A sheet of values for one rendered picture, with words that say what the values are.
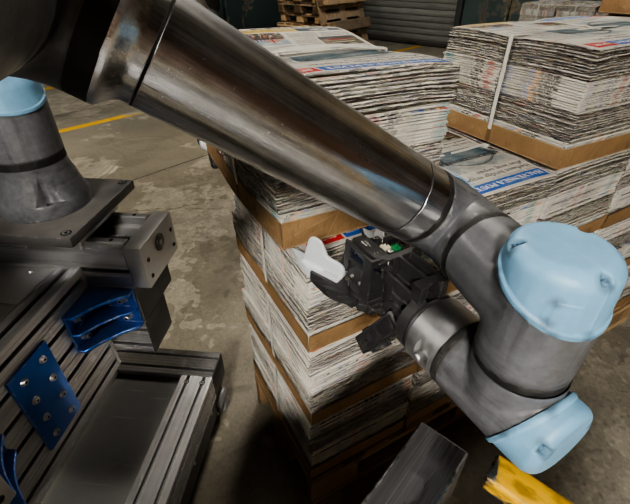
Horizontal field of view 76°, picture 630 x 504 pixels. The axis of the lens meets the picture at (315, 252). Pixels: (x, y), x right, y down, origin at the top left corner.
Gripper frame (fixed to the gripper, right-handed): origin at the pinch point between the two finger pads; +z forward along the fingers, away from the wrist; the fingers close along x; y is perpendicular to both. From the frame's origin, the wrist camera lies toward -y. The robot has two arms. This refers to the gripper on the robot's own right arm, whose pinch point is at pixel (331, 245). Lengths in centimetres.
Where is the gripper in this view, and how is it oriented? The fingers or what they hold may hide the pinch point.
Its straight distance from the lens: 58.0
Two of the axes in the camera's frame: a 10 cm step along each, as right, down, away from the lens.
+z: -4.8, -5.1, 7.2
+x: -8.8, 2.7, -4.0
